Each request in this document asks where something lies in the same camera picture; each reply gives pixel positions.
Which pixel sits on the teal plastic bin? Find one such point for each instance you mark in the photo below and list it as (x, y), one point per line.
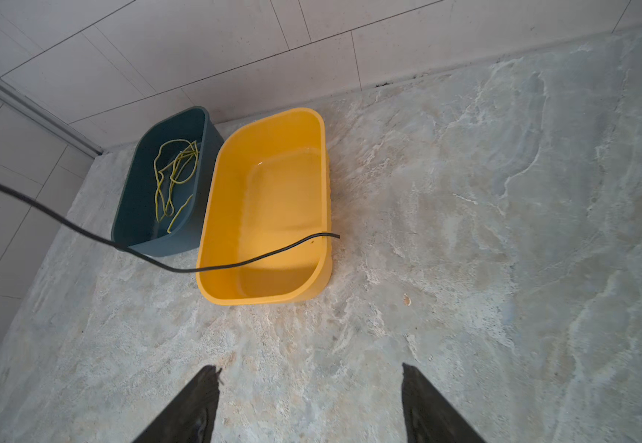
(163, 204)

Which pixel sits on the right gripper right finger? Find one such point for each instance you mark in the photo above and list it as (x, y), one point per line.
(428, 415)

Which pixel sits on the yellow plastic bin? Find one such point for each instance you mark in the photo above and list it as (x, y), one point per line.
(266, 236)

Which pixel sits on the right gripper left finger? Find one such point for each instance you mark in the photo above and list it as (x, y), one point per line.
(191, 415)

